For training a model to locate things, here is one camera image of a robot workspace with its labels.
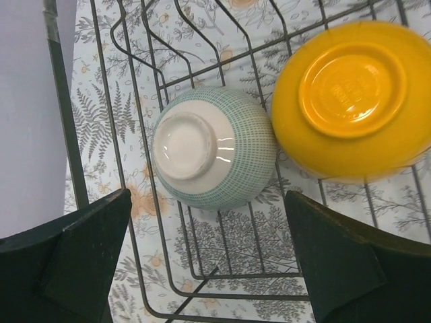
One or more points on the yellow bowl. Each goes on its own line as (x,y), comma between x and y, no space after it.
(353,103)

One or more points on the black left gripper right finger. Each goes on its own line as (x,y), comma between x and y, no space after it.
(355,272)

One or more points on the white green patterned bowl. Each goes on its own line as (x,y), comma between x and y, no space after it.
(214,148)

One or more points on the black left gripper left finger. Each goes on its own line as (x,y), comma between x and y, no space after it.
(61,271)

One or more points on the floral table mat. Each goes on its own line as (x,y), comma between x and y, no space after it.
(101,117)

